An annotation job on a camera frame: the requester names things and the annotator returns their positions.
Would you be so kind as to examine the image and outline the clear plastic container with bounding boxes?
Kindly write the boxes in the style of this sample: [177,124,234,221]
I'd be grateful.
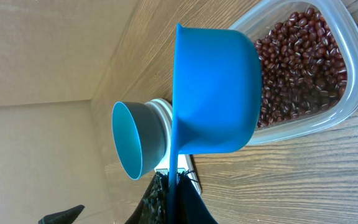
[230,0,358,146]

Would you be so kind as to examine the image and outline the blue plastic measuring scoop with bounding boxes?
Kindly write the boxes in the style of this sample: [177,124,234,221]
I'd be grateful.
[167,24,262,223]

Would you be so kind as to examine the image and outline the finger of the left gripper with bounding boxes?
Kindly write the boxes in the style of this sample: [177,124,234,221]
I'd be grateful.
[38,205,85,224]

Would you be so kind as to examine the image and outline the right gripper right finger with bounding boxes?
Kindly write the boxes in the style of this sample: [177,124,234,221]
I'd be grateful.
[175,172,217,224]

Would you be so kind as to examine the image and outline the blue metal bowl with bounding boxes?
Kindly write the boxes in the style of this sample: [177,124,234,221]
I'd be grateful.
[111,101,166,180]

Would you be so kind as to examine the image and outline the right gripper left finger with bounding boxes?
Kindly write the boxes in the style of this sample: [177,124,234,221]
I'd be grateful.
[126,172,168,224]

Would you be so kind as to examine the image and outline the red adzuki beans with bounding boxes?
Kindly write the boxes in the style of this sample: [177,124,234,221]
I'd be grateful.
[254,7,347,128]

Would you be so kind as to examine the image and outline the white digital kitchen scale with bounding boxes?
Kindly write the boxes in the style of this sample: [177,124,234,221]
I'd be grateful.
[145,98,201,195]

